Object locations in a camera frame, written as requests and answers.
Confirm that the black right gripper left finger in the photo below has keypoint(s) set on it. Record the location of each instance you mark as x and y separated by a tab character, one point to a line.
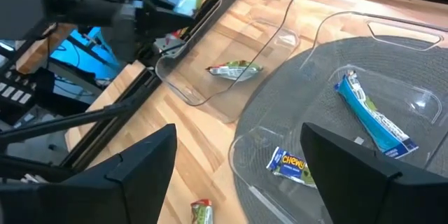
105	199

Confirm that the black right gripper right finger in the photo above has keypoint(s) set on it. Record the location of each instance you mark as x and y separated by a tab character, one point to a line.
367	189

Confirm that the blue granola bar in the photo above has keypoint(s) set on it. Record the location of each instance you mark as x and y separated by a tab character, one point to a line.
371	119
287	166

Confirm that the red green granola bar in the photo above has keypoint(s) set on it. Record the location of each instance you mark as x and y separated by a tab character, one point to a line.
202	215

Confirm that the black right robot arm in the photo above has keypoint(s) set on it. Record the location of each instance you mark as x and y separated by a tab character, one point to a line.
91	10

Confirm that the green gold granola bar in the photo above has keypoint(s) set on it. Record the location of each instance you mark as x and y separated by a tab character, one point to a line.
234	71

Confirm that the black diagonal pole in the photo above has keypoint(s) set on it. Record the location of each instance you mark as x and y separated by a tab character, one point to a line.
70	122

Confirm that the clear plastic bin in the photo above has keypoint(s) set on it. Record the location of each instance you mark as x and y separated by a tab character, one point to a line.
395	77
227	42

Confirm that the grey round woven mat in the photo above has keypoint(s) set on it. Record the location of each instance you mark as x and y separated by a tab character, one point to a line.
280	105

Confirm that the black keyboard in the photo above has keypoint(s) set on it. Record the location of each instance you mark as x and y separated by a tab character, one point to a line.
14	92

